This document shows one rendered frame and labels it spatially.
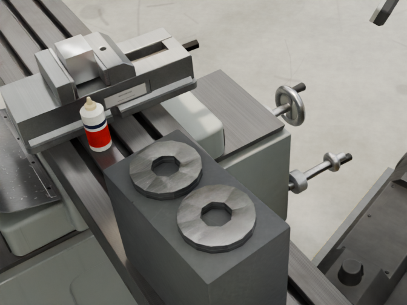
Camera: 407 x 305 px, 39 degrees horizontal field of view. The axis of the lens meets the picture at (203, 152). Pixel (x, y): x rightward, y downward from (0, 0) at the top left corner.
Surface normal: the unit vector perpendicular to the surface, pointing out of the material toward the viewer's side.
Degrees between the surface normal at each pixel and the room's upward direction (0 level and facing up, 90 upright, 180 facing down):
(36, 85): 0
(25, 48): 0
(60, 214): 90
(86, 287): 90
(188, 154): 0
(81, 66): 90
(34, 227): 90
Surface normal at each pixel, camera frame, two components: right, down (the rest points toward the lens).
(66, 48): -0.07, -0.71
